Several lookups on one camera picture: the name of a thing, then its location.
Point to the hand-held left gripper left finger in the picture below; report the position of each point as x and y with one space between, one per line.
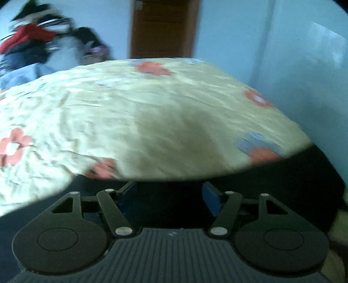
127 198

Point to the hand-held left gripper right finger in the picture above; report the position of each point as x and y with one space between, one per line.
212 198

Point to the black pants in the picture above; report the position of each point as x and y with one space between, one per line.
301 185

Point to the yellow printed bedsheet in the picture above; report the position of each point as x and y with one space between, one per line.
136 114

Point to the light blue checked blanket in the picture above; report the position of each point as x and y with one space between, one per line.
19 77

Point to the white wardrobe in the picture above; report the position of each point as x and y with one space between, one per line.
312 68

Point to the brown wooden door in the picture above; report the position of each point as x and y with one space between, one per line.
163 30

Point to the pile of clothes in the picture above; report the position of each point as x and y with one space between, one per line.
27 35

